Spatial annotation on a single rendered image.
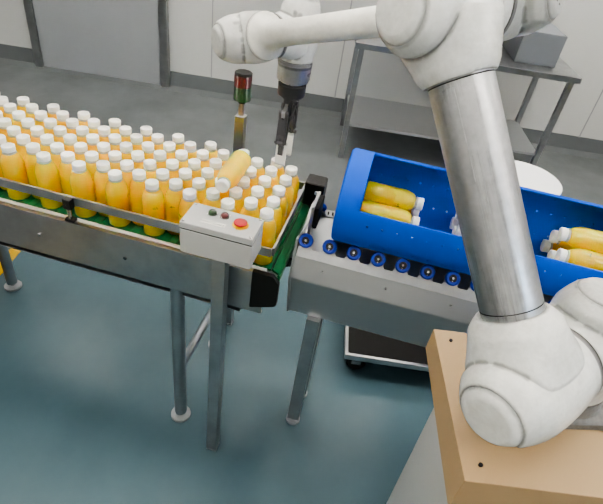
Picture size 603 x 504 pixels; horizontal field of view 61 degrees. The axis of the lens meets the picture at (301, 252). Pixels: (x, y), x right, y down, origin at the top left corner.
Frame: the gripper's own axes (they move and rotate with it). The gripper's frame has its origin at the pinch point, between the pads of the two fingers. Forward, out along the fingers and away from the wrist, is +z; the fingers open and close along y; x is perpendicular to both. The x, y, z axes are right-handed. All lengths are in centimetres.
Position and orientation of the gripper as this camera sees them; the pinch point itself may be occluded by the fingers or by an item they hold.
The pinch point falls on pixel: (283, 150)
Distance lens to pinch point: 149.7
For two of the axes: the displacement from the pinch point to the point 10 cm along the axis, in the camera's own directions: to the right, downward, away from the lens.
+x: -9.6, -2.6, 1.1
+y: 2.4, -5.8, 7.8
